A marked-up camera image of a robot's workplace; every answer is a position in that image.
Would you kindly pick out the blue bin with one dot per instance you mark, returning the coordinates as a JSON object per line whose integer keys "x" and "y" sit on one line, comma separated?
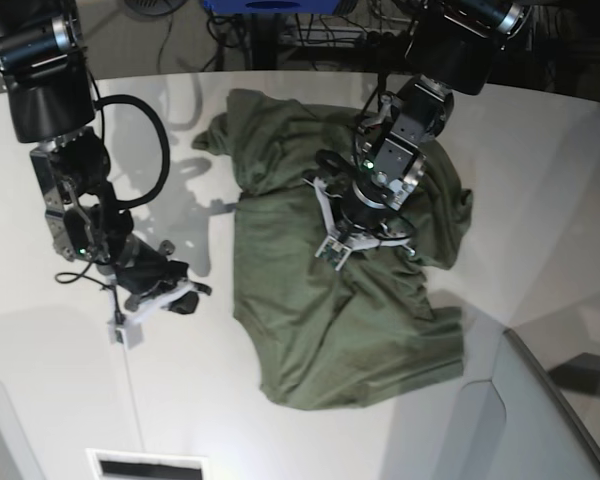
{"x": 230, "y": 7}

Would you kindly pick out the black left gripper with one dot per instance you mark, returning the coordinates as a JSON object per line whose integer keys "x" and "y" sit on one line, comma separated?
{"x": 362, "y": 210}

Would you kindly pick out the white vent panel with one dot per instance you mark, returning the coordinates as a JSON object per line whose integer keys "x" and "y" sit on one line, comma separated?
{"x": 111, "y": 464}

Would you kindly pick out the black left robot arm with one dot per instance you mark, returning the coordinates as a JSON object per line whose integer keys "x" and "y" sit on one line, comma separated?
{"x": 452, "y": 50}

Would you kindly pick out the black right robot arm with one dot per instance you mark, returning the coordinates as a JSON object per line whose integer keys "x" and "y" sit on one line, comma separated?
{"x": 53, "y": 100}

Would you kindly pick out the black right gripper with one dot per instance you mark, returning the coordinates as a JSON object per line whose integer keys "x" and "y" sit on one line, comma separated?
{"x": 141, "y": 270}

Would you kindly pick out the green t-shirt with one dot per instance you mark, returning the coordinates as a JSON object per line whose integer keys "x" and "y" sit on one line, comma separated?
{"x": 330, "y": 333}

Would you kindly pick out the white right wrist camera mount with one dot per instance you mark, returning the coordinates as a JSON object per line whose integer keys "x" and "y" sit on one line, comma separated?
{"x": 126, "y": 325}

